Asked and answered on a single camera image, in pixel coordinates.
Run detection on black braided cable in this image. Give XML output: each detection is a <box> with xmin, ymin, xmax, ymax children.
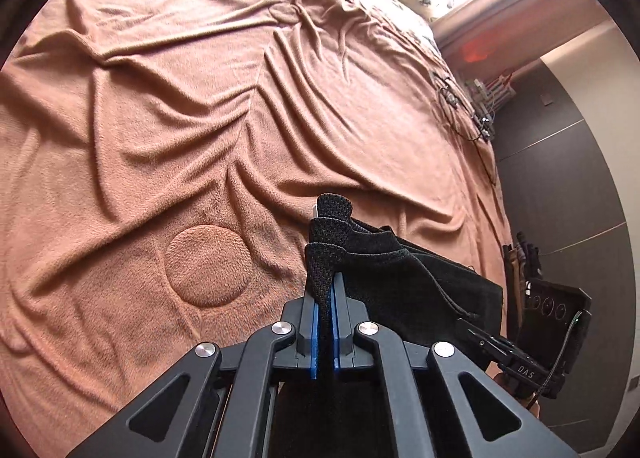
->
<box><xmin>536</xmin><ymin>310</ymin><xmax>585</xmax><ymax>395</ymax></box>

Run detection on black t-shirt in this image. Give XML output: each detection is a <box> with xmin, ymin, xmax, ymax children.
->
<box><xmin>270</xmin><ymin>193</ymin><xmax>505</xmax><ymax>458</ymax></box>

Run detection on brown fleece blanket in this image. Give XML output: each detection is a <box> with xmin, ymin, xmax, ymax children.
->
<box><xmin>0</xmin><ymin>0</ymin><xmax>521</xmax><ymax>458</ymax></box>

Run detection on dark grey wardrobe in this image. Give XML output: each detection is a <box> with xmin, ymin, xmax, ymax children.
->
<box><xmin>492</xmin><ymin>62</ymin><xmax>640</xmax><ymax>441</ymax></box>

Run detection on brown and black object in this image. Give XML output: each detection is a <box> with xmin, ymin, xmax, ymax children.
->
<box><xmin>502</xmin><ymin>232</ymin><xmax>545</xmax><ymax>289</ymax></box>

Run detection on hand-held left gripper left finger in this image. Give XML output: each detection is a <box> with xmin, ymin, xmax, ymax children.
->
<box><xmin>65</xmin><ymin>283</ymin><xmax>322</xmax><ymax>458</ymax></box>

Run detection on beige duvet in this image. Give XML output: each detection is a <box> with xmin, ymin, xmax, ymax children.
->
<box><xmin>320</xmin><ymin>0</ymin><xmax>437</xmax><ymax>54</ymax></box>

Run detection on tangled black cables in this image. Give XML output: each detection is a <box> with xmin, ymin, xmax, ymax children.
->
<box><xmin>432</xmin><ymin>70</ymin><xmax>500</xmax><ymax>185</ymax></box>

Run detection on person's right hand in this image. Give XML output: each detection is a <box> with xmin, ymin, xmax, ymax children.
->
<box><xmin>492</xmin><ymin>371</ymin><xmax>544</xmax><ymax>421</ymax></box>

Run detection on brown curtain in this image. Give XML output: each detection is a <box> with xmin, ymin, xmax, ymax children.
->
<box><xmin>430</xmin><ymin>0</ymin><xmax>583</xmax><ymax>84</ymax></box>

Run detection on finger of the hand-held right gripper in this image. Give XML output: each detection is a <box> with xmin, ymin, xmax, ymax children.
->
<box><xmin>456</xmin><ymin>318</ymin><xmax>516</xmax><ymax>368</ymax></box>

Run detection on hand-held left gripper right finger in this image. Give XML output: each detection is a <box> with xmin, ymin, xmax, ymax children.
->
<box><xmin>330</xmin><ymin>274</ymin><xmax>576</xmax><ymax>458</ymax></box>

